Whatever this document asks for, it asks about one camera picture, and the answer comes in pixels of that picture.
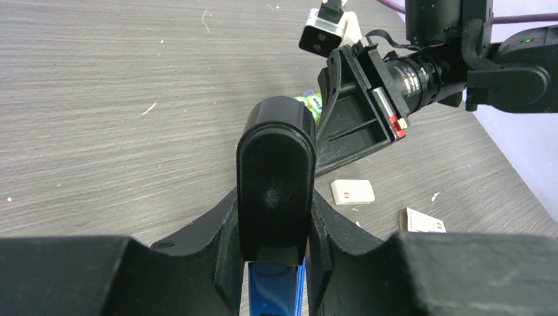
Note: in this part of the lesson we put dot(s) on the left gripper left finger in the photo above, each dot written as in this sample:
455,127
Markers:
198,270

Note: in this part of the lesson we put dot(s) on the blue stapler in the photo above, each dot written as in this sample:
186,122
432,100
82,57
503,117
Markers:
276,164

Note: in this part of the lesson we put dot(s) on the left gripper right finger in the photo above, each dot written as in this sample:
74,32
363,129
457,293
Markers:
352,272

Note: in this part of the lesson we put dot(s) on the green owl eraser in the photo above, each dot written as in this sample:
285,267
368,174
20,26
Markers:
313,101

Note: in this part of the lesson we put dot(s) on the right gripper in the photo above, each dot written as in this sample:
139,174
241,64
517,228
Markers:
353,123

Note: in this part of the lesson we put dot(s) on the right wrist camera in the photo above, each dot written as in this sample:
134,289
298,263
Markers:
329,27

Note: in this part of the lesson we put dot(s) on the red staple box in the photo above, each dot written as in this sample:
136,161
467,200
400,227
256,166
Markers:
411,220

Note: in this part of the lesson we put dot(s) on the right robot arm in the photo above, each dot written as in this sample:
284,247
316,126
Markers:
518,75

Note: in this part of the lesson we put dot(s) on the white staple box sleeve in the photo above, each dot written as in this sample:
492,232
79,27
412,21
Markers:
352,192

